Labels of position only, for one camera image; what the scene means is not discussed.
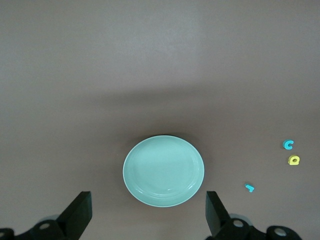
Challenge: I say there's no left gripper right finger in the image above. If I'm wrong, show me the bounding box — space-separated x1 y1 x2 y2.
205 191 304 240

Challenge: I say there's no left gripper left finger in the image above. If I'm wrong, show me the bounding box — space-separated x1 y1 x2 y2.
0 191 93 240

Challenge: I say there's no yellow foam letter d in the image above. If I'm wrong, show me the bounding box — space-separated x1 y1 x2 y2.
287 154 301 166

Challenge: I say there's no teal foam letter c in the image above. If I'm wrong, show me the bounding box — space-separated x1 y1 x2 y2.
282 139 295 151

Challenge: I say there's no green plate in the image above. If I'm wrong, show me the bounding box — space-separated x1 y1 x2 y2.
122 134 205 208

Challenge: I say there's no brown table cover sheet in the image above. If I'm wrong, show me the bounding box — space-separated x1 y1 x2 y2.
0 0 320 240

